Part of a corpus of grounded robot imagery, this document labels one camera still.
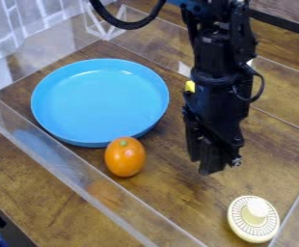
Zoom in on yellow butter box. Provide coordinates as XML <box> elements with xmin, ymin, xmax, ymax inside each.
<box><xmin>184</xmin><ymin>80</ymin><xmax>196</xmax><ymax>93</ymax></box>

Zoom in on clear acrylic enclosure wall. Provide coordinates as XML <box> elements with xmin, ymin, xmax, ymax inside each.
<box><xmin>0</xmin><ymin>0</ymin><xmax>299</xmax><ymax>247</ymax></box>

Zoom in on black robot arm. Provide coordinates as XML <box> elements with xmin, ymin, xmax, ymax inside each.
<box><xmin>171</xmin><ymin>0</ymin><xmax>263</xmax><ymax>175</ymax></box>

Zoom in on black cable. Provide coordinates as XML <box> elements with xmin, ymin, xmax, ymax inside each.
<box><xmin>88</xmin><ymin>0</ymin><xmax>168</xmax><ymax>31</ymax></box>

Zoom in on cream round knob lid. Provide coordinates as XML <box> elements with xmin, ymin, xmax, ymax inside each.
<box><xmin>227</xmin><ymin>195</ymin><xmax>280</xmax><ymax>243</ymax></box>

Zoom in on orange ball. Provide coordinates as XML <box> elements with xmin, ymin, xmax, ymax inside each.
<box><xmin>104</xmin><ymin>137</ymin><xmax>145</xmax><ymax>178</ymax></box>

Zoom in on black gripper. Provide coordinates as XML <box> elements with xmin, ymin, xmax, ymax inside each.
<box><xmin>183</xmin><ymin>20</ymin><xmax>260</xmax><ymax>176</ymax></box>

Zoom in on blue round tray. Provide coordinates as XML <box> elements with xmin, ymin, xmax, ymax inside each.
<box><xmin>31</xmin><ymin>58</ymin><xmax>169</xmax><ymax>148</ymax></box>

